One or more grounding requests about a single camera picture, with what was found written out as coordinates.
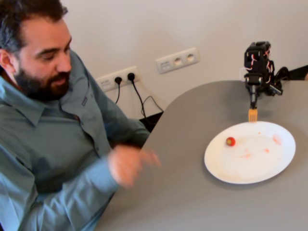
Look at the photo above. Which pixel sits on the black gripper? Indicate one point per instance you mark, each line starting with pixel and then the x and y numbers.
pixel 252 89

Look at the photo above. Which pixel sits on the yellow plastic fork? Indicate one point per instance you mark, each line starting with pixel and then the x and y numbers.
pixel 252 115

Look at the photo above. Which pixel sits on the red strawberry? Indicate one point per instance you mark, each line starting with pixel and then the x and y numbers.
pixel 230 141

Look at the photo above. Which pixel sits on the man's right forearm teal sleeve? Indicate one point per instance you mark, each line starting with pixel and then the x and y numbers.
pixel 79 183

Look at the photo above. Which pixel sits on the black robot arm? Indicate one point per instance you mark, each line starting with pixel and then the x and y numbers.
pixel 255 57

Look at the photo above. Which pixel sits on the man's left forearm teal sleeve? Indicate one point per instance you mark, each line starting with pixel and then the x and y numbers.
pixel 130 137

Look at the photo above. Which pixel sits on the man's right hand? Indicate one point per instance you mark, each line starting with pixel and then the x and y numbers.
pixel 127 166

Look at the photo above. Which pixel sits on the black table clamp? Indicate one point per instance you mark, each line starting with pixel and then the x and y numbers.
pixel 282 73

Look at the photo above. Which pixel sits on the white round plate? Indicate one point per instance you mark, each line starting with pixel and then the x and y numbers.
pixel 250 166

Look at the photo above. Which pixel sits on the black power plug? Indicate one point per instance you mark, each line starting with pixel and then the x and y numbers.
pixel 131 77
pixel 118 80

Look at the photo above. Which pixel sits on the man's teal shirt torso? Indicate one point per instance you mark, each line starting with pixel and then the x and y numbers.
pixel 48 132

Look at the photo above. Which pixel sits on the bearded man's head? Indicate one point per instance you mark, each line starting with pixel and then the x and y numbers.
pixel 36 48

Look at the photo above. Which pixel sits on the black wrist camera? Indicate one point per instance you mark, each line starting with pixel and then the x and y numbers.
pixel 274 90

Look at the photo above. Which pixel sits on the white empty wall socket strip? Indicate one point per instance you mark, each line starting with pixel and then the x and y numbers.
pixel 178 60

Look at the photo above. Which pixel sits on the white wall socket strip with plugs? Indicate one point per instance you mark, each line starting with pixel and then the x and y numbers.
pixel 108 80

